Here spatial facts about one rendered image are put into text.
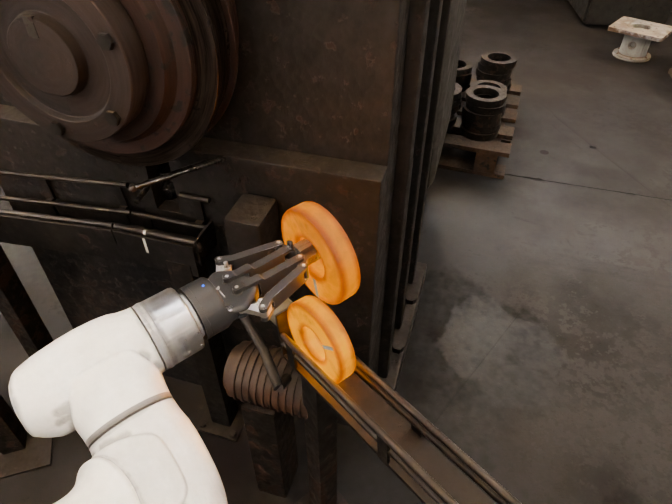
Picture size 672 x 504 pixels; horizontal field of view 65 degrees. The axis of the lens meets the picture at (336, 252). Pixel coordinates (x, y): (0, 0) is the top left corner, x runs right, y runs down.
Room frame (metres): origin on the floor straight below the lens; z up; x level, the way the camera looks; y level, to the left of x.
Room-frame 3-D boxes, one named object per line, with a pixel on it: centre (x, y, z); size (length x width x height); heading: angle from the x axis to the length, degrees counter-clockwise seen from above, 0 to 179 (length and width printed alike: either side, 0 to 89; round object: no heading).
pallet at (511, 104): (2.71, -0.37, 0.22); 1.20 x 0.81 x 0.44; 71
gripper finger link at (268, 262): (0.53, 0.10, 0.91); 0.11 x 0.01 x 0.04; 130
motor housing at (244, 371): (0.66, 0.12, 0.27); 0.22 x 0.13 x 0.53; 73
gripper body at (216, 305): (0.48, 0.15, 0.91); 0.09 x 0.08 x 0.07; 128
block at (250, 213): (0.83, 0.17, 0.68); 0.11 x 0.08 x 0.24; 163
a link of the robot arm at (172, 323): (0.43, 0.21, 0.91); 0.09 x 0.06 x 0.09; 38
